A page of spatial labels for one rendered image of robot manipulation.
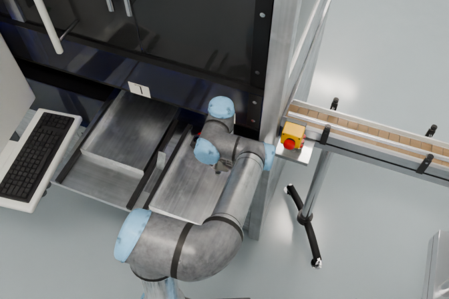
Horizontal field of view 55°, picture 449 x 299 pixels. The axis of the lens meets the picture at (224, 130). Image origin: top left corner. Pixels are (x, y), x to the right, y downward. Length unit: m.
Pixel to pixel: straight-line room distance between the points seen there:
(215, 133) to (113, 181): 0.54
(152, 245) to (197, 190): 0.68
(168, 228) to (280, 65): 0.61
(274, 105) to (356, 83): 1.77
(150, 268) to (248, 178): 0.32
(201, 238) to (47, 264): 1.73
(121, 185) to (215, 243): 0.77
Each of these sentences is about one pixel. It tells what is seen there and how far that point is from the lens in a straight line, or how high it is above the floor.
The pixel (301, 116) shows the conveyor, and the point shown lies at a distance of 1.64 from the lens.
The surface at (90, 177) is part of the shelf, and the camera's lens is 1.65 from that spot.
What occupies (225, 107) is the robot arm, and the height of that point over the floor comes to 1.29.
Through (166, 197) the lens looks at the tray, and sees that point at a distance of 1.55.
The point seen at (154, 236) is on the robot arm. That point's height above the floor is 1.43.
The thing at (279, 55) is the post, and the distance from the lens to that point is 1.26.
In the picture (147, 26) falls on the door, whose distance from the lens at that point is 1.41.
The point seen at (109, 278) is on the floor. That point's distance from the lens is 2.43.
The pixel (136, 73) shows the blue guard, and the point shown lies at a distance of 1.60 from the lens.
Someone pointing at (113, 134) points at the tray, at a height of 0.88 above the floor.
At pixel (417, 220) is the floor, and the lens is 2.69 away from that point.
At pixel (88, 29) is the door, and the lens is 1.58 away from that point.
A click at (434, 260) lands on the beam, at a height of 0.53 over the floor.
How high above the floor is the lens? 2.25
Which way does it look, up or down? 54 degrees down
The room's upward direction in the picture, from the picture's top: straight up
